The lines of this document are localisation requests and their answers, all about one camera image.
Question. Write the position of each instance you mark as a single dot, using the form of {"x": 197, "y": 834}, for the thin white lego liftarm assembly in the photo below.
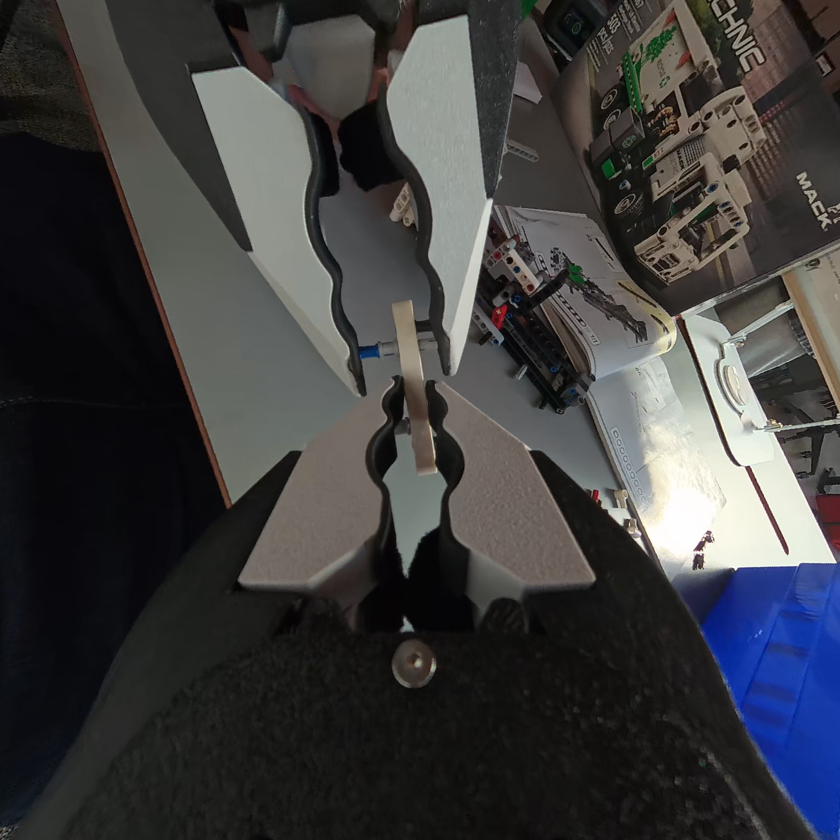
{"x": 420, "y": 446}

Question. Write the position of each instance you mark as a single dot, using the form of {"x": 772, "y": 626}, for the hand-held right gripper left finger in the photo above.
{"x": 315, "y": 525}

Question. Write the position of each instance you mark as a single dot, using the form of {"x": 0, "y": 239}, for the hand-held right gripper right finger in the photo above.
{"x": 518, "y": 525}

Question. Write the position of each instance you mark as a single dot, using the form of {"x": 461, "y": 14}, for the large blue plastic bin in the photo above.
{"x": 774, "y": 656}

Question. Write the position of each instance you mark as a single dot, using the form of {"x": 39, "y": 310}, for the white monitor stand base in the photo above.
{"x": 754, "y": 446}

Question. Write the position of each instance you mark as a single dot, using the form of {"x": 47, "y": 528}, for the partly built lego truck chassis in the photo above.
{"x": 515, "y": 259}

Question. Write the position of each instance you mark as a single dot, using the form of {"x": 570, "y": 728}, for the lego set box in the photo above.
{"x": 722, "y": 164}

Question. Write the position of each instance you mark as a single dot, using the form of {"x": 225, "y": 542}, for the pile of small lego parts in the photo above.
{"x": 623, "y": 500}

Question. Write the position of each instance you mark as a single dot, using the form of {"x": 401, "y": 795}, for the lego instruction booklet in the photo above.
{"x": 643, "y": 420}

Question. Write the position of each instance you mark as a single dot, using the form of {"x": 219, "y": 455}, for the long grey lego beam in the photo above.
{"x": 525, "y": 149}

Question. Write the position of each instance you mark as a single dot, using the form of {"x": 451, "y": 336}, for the group of white lego pieces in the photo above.
{"x": 402, "y": 207}

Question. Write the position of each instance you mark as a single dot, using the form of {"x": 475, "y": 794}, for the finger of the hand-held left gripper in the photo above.
{"x": 282, "y": 216}
{"x": 446, "y": 164}

